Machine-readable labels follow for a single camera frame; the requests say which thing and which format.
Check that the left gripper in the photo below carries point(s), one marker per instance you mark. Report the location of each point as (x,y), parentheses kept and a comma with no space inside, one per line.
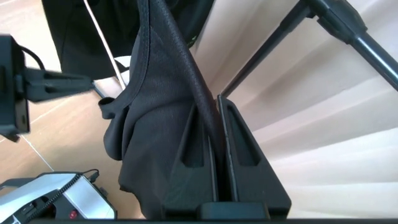
(11,93)

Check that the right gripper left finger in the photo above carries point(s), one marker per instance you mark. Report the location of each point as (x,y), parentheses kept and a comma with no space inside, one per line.
(186,186)

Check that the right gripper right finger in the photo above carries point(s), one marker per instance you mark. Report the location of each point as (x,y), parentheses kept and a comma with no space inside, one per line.
(261,189)

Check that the black shorts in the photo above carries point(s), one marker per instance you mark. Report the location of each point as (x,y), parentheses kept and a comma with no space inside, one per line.
(81,37)

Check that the pink clothes hanger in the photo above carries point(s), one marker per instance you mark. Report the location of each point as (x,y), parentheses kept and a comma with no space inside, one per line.
(105,46)

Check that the black garment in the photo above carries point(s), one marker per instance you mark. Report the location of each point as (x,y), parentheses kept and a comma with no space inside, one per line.
(161,109)

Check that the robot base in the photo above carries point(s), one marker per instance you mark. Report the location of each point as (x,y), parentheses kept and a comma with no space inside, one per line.
(74,196)

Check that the black clothes rack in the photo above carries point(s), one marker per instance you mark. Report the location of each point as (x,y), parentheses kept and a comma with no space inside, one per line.
(342,18)

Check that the beige curtain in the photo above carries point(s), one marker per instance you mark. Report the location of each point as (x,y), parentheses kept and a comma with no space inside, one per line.
(311,109)

